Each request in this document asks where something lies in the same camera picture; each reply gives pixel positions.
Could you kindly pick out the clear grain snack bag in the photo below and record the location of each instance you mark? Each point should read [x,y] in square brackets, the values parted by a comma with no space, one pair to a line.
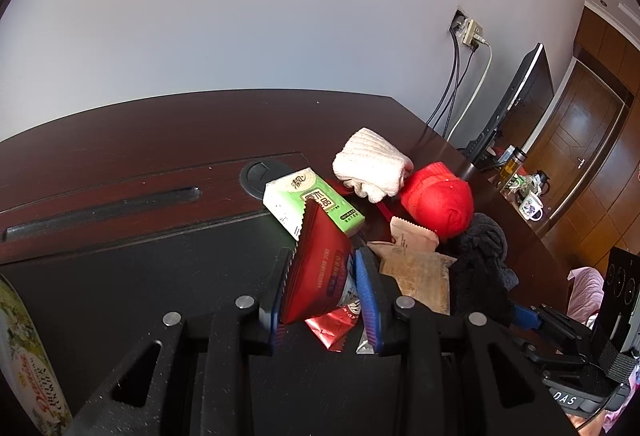
[423,276]

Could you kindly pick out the beige paper snack packet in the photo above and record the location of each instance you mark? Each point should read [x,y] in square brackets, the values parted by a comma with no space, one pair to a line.
[407,237]

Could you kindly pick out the round metal tin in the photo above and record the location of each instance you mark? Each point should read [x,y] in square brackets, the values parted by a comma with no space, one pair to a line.
[27,368]

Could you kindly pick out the black fuzzy sock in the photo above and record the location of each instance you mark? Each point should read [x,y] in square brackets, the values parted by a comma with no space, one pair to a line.
[479,280]

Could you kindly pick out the shiny red foil packet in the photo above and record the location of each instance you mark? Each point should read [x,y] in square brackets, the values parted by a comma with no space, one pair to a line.
[332,328]

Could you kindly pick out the wooden door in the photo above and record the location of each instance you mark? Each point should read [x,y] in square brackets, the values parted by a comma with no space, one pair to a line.
[573,137]

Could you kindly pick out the glass tea bottle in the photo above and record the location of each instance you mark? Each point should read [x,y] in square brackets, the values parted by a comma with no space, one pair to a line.
[510,168]

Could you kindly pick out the cream knitted sock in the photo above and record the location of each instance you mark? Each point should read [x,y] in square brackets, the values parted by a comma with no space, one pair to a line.
[371,166]

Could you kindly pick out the white blue mug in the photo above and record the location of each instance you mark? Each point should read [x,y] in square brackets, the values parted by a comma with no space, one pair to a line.
[531,208]

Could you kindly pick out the black computer monitor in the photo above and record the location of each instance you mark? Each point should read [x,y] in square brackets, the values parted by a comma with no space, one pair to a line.
[519,111]

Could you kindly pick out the black desk cable grommet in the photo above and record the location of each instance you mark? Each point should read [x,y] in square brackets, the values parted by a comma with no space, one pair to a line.
[255,175]

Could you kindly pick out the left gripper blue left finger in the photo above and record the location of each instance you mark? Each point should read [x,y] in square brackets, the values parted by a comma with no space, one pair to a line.
[271,328]

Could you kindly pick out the red snack packet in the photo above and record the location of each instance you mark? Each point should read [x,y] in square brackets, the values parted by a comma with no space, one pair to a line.
[321,276]

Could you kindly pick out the red rolled sock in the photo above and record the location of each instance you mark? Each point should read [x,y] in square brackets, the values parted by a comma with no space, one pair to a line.
[438,200]

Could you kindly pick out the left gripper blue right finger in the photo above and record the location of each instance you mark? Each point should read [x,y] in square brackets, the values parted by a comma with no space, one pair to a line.
[377,293]

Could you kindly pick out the black desk mat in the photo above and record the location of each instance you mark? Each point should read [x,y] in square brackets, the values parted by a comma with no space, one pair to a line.
[146,338]

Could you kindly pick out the wall power socket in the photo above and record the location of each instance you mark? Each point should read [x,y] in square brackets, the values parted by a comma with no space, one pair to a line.
[467,30]

